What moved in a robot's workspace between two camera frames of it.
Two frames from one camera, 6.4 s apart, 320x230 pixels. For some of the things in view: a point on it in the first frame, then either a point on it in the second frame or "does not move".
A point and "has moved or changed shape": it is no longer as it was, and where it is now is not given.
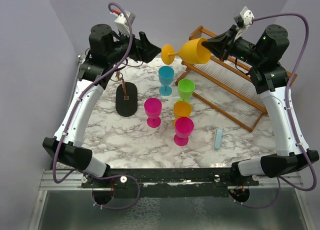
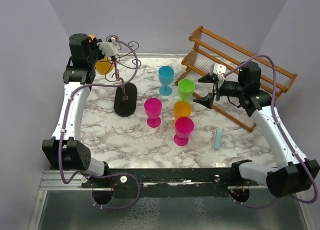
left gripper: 147,49 → 94,43
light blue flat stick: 218,139 does not move
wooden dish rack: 226,86 does not move
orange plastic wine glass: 181,108 does not move
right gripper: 221,44 → 207,100
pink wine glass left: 153,108 does not move
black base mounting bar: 169,182 does not move
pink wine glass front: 184,127 does not move
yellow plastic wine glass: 192,51 has moved or changed shape
